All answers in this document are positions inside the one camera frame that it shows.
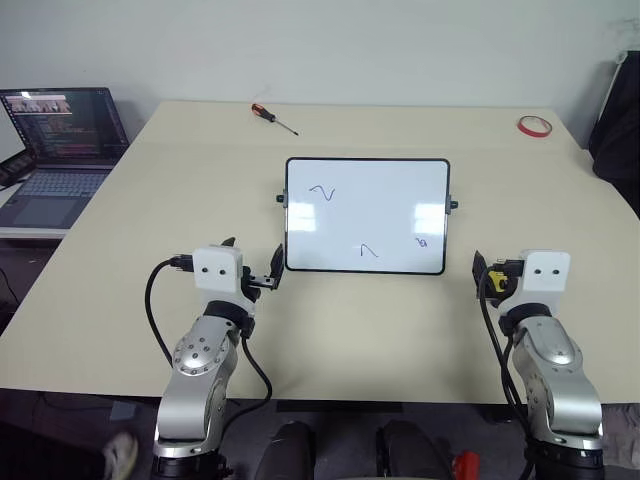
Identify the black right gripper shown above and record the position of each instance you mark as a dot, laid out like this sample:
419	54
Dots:
492	295

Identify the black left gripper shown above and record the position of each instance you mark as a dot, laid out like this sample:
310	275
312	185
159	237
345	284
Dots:
256	282

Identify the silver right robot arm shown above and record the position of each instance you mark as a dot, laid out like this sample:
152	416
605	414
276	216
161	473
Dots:
555	370

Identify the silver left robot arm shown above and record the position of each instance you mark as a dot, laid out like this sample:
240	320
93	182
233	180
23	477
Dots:
197	360

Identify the small black-framed whiteboard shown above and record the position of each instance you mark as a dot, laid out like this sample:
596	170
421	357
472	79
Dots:
367	215

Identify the orange and black screwdriver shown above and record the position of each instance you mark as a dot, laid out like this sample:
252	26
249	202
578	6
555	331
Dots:
264	114

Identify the red tape roll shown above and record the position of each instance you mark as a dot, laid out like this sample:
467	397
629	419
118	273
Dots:
526	131

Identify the black chair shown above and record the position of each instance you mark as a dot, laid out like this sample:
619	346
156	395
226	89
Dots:
617	135

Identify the small red object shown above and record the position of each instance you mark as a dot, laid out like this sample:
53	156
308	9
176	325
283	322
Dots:
466	465

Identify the grey open laptop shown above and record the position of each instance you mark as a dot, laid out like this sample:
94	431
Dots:
60	185

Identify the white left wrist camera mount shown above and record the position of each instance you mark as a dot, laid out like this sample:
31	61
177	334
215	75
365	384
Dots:
216	272

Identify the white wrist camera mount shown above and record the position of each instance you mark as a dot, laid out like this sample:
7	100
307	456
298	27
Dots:
542	285
216	272

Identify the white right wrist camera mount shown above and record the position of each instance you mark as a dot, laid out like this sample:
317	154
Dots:
542	285

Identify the black table frame bar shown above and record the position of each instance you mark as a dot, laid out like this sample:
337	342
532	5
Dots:
340	406

